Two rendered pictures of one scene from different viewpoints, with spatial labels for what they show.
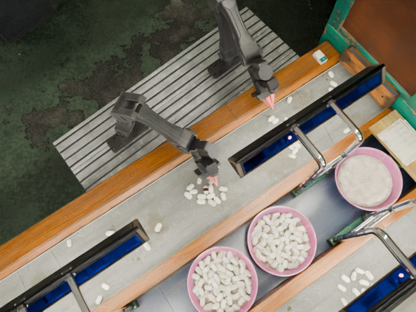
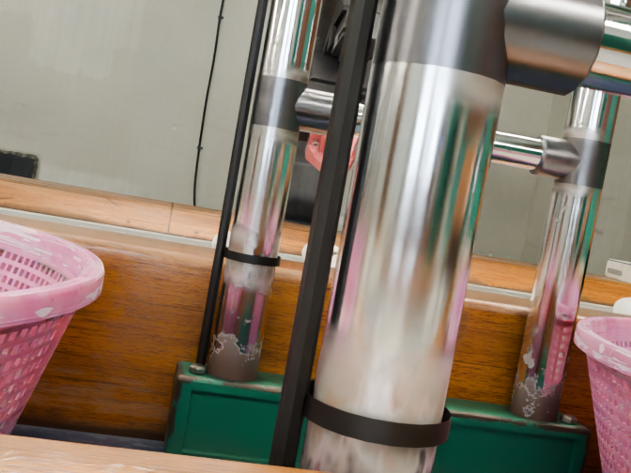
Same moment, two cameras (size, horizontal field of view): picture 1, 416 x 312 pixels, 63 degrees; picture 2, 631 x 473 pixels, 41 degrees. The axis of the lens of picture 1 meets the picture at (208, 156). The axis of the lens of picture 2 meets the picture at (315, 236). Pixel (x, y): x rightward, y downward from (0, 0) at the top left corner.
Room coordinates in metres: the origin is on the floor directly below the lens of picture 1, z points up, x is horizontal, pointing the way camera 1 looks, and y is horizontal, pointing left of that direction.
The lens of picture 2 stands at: (-0.10, -0.49, 0.81)
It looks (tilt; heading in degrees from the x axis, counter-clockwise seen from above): 3 degrees down; 16
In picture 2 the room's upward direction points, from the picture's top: 10 degrees clockwise
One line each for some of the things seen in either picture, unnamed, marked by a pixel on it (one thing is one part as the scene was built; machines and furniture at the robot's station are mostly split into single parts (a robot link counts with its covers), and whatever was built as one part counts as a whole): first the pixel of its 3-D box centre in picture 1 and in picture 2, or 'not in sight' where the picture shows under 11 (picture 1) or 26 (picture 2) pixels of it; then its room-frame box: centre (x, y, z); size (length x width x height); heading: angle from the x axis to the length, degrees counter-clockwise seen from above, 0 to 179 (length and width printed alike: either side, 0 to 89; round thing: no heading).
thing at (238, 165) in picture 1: (309, 116); not in sight; (0.43, -0.36, 1.08); 0.62 x 0.08 x 0.07; 116
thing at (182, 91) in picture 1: (212, 137); not in sight; (0.57, -0.03, 0.65); 1.20 x 0.90 x 0.04; 121
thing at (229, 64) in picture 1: (226, 58); not in sight; (0.94, -0.16, 0.71); 0.20 x 0.07 x 0.08; 121
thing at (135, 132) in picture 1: (125, 132); not in sight; (0.63, 0.36, 0.71); 0.20 x 0.07 x 0.08; 121
